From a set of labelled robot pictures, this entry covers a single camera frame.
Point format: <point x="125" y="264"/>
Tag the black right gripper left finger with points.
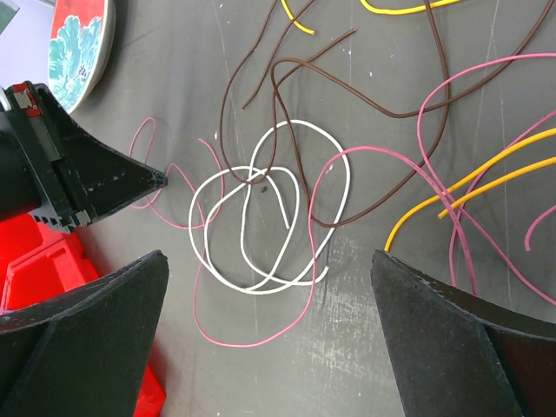
<point x="85" y="352"/>

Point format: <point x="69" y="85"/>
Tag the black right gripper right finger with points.
<point x="454" y="354"/>

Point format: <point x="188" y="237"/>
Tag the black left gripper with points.
<point x="54" y="170"/>

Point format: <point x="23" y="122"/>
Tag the red compartment tray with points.
<point x="38" y="263"/>

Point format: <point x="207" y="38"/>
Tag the red floral plate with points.
<point x="81" y="39"/>

